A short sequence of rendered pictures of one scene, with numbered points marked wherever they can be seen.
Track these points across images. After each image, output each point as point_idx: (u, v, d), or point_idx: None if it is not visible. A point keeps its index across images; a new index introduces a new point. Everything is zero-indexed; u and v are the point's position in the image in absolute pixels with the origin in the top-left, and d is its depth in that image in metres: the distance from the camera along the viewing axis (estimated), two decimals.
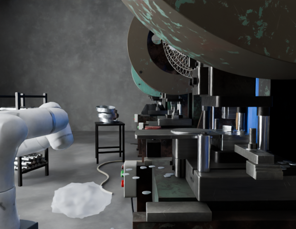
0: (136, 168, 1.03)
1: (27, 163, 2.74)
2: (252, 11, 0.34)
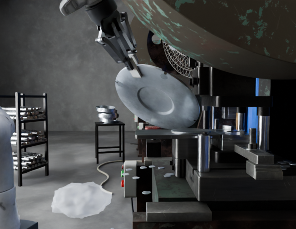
0: (136, 168, 1.03)
1: (27, 163, 2.74)
2: (252, 11, 0.34)
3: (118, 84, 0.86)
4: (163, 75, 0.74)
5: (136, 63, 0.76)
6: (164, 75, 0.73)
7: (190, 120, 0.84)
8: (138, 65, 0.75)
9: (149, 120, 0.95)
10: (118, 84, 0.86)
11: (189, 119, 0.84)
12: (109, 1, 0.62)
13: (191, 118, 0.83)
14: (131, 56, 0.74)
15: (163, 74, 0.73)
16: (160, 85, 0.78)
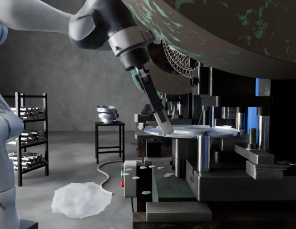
0: (136, 168, 1.03)
1: (27, 163, 2.74)
2: (252, 11, 0.34)
3: (163, 136, 0.73)
4: None
5: (159, 121, 0.71)
6: None
7: None
8: (213, 136, 0.69)
9: None
10: (163, 136, 0.73)
11: None
12: (120, 62, 0.70)
13: None
14: (156, 112, 0.71)
15: None
16: (214, 133, 0.77)
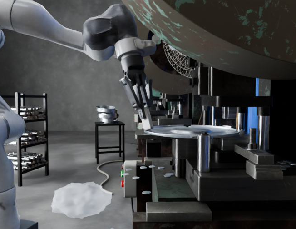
0: (136, 168, 1.03)
1: (27, 163, 2.74)
2: (252, 11, 0.34)
3: None
4: None
5: (143, 118, 0.83)
6: None
7: None
8: (210, 126, 0.94)
9: (192, 137, 0.70)
10: None
11: None
12: None
13: None
14: (142, 109, 0.84)
15: None
16: None
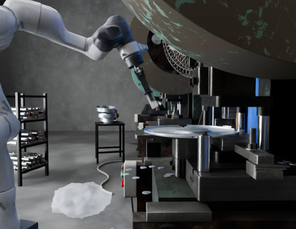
0: (136, 168, 1.03)
1: (27, 163, 2.74)
2: (252, 11, 0.34)
3: None
4: None
5: (149, 100, 1.14)
6: None
7: None
8: (150, 127, 0.90)
9: None
10: None
11: None
12: (125, 63, 1.14)
13: None
14: (147, 94, 1.14)
15: None
16: (164, 131, 0.82)
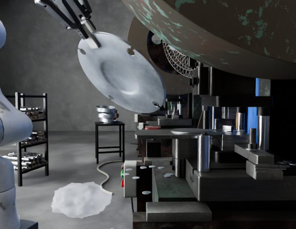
0: (136, 168, 1.03)
1: (27, 163, 2.74)
2: (252, 11, 0.34)
3: None
4: None
5: (91, 32, 0.67)
6: None
7: None
8: (82, 67, 0.82)
9: None
10: None
11: None
12: None
13: None
14: (85, 22, 0.66)
15: None
16: (96, 60, 0.75)
